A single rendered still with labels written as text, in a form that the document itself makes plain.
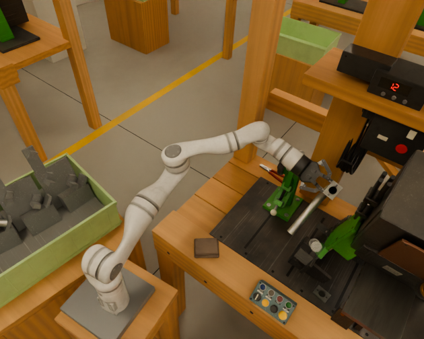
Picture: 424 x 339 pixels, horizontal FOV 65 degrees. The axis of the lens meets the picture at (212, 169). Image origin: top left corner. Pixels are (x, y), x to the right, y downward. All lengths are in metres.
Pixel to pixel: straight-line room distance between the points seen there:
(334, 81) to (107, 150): 2.36
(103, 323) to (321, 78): 1.11
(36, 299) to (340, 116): 1.36
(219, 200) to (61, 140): 2.13
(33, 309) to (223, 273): 0.74
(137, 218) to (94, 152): 2.14
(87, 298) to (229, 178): 0.81
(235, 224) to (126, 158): 1.77
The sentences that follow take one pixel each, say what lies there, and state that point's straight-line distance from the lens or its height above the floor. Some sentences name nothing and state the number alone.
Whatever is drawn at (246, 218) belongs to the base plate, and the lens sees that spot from 1.49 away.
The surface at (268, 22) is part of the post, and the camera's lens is 1.33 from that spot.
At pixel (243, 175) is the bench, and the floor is 0.88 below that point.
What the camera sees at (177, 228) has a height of 0.90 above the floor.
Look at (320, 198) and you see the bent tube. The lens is 1.32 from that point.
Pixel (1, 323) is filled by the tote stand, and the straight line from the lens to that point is 1.56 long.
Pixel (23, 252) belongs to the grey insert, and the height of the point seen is 0.85.
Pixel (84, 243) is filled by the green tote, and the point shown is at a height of 0.83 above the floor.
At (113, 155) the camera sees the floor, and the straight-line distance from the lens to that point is 3.10.
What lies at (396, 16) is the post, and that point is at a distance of 1.17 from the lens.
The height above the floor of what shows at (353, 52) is 1.63.
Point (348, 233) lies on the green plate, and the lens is 1.13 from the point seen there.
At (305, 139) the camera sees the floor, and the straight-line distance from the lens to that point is 3.37.
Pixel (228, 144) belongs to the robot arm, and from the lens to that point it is 1.17.
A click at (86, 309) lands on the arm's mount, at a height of 0.88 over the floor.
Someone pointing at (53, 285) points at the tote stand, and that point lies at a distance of 1.55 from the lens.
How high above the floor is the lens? 2.11
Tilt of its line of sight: 47 degrees down
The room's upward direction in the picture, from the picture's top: 3 degrees clockwise
